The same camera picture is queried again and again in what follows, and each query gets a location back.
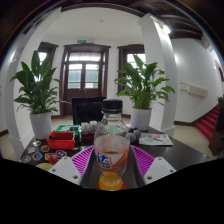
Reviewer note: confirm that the white square sticker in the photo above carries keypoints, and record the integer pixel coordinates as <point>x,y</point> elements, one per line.
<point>31,150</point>

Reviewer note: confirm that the green exit sign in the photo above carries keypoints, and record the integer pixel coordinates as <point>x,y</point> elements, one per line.
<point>81,41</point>

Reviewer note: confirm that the black chair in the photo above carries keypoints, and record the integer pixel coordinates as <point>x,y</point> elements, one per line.
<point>88,111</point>

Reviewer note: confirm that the purple-edged round sticker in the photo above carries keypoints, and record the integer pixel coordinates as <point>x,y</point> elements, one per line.
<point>60,153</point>

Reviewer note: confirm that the red carpeted staircase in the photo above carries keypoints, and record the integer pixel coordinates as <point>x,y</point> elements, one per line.
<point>208,125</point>

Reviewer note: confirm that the orange round sticker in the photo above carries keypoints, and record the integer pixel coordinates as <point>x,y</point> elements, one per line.
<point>44,148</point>

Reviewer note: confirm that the printed paper leaflet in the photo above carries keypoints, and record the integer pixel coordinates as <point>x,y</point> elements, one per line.
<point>156,139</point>

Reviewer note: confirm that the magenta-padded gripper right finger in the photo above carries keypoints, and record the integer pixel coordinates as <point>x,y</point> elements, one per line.
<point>160,168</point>

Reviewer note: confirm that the blue round sticker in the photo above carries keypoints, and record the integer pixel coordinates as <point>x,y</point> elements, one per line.
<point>36,156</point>

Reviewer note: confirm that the dark box with white packets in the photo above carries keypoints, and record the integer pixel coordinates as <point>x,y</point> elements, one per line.
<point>89,127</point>

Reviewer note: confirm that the dark wooden double door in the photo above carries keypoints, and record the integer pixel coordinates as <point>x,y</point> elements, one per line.
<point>105,76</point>

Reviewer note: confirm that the leafy plant in white pot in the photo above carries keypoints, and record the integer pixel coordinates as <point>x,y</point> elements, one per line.
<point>36,90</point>
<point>143,86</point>

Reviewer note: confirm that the red plastic box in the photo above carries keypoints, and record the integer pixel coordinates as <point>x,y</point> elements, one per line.
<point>61,141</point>

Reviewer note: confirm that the white wall radiator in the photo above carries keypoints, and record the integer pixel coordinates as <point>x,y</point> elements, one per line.
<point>195,89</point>

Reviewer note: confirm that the green box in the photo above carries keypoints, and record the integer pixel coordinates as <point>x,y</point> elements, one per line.
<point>66,128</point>

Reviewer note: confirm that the grey rounded object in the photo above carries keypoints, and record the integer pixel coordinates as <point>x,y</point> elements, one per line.
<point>133,136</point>

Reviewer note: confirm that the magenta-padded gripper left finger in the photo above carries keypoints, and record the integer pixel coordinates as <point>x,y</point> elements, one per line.
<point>63,168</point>

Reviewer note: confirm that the small red ball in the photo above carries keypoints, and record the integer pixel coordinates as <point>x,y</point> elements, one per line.
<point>53,159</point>

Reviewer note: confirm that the wall lamp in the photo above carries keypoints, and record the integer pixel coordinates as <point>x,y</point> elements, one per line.
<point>165,29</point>

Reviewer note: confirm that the clear orange-label drink bottle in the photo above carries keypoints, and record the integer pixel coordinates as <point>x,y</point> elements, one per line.
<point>111,150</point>

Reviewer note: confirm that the dark-framed window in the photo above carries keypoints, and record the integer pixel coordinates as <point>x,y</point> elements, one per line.
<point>121,66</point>
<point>48,48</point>

